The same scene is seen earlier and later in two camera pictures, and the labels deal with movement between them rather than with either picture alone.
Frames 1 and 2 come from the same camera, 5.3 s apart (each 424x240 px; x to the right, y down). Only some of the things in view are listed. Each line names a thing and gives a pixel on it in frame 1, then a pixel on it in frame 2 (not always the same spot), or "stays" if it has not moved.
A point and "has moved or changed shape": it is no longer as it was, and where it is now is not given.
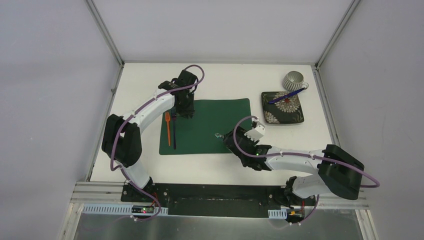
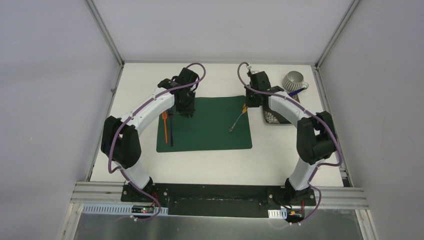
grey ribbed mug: (294, 80) stays
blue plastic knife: (287, 96) stays
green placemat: (203, 133) stays
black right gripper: (240, 131) -> (248, 103)
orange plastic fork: (167, 117) has moved or changed shape
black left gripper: (184, 108) stays
